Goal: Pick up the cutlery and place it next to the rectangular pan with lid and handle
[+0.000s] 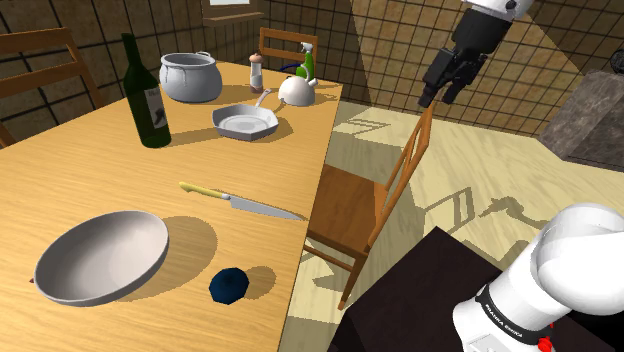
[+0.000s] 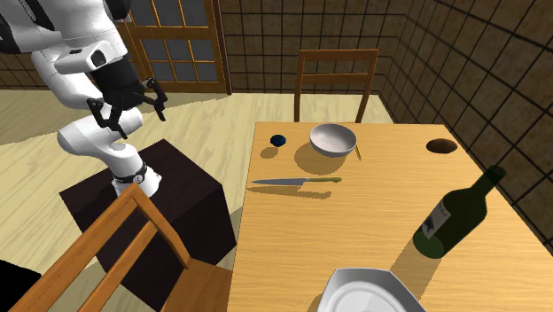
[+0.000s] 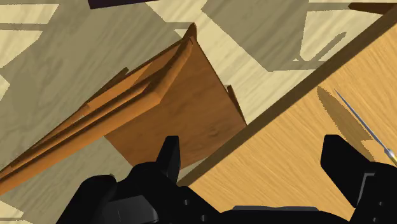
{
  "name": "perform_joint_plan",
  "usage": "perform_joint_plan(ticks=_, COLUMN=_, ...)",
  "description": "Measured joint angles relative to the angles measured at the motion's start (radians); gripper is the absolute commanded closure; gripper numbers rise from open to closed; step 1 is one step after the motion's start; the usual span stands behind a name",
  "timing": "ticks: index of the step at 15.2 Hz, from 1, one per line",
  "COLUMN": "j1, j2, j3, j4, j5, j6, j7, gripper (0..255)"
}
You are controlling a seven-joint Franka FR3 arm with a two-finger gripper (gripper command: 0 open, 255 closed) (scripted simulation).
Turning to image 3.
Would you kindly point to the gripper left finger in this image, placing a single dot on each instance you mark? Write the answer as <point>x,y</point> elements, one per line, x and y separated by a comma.
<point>149,192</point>

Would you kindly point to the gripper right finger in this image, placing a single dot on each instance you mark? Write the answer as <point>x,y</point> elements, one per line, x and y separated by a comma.
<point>356,167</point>

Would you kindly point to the thin silver metal tool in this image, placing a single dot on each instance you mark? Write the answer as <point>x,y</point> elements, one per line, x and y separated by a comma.
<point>366,125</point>

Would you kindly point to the dark robot stand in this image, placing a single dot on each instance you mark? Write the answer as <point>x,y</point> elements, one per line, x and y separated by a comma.
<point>114,2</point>

